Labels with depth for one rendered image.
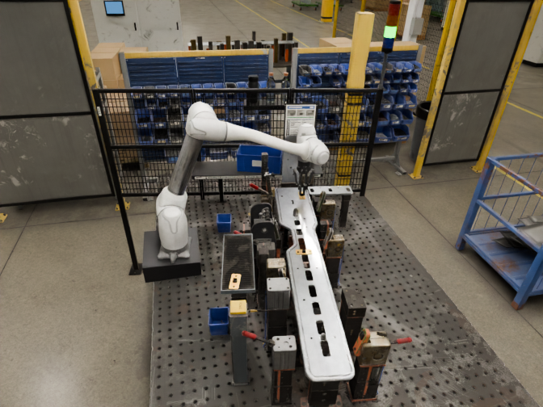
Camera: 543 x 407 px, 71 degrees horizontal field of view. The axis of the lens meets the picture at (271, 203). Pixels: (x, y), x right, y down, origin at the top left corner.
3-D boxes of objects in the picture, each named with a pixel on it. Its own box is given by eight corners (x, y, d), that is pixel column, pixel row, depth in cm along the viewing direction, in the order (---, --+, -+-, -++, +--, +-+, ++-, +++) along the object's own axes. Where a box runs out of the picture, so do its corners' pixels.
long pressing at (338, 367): (364, 379, 140) (364, 376, 139) (303, 383, 138) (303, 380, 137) (307, 187, 255) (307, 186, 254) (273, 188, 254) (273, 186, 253)
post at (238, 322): (249, 385, 168) (248, 316, 144) (232, 386, 167) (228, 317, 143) (249, 369, 174) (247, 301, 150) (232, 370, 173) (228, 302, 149)
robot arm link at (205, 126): (228, 123, 189) (222, 113, 199) (191, 119, 182) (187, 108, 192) (223, 148, 195) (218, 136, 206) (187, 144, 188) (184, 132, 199)
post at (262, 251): (267, 312, 202) (269, 253, 181) (258, 312, 202) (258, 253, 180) (267, 304, 207) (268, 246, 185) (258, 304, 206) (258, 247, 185)
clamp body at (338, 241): (341, 290, 217) (349, 242, 198) (319, 291, 216) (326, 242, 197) (337, 279, 225) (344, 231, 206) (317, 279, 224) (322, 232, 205)
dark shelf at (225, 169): (322, 177, 266) (323, 174, 264) (191, 179, 259) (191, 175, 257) (317, 163, 284) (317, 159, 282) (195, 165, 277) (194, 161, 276)
